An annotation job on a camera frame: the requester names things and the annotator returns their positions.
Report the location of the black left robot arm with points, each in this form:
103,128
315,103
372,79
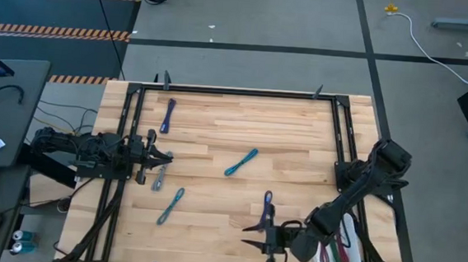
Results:
64,142

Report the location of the grey desk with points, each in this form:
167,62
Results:
8,111

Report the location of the black frame clamp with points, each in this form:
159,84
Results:
166,81
317,92

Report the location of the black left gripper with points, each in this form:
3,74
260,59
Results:
141,153

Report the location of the blue drink can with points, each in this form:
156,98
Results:
23,247
24,235

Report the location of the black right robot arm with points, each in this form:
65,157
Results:
353,193

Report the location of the black aluminium rig frame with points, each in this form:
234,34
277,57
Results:
241,92

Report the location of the yellow plug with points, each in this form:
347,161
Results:
391,8

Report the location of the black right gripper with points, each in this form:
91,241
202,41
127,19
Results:
286,240

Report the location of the black hazard-striped floor mat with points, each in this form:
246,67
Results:
60,11

